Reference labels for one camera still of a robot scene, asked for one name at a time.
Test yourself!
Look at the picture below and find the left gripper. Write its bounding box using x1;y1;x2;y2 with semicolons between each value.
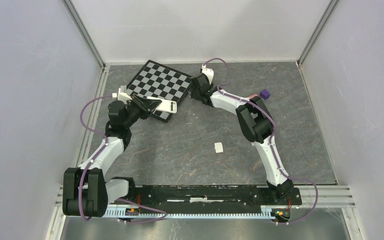
123;94;162;128

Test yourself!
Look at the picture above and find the short white remote control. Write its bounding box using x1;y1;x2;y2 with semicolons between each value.
146;96;178;114

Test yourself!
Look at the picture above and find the short remote battery cover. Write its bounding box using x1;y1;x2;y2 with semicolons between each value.
214;142;224;153

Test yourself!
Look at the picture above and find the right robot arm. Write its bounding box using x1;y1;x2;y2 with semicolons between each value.
190;73;294;204

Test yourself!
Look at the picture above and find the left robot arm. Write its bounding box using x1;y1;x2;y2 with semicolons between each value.
62;95;163;221

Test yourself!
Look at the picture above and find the black and grey chessboard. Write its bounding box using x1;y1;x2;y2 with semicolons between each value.
126;60;191;106

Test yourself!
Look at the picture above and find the red and yellow block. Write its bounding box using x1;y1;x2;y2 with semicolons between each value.
247;94;259;100

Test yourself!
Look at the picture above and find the purple cube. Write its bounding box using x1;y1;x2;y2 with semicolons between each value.
259;89;271;100

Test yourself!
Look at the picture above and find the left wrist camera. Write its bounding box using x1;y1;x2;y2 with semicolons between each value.
111;85;132;104

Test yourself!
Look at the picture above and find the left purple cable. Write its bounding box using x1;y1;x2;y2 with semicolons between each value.
77;95;168;225

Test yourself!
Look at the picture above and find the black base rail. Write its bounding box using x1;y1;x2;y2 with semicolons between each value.
105;184;302;215

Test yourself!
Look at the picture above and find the white slotted cable duct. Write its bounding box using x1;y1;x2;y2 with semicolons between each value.
102;205;275;220

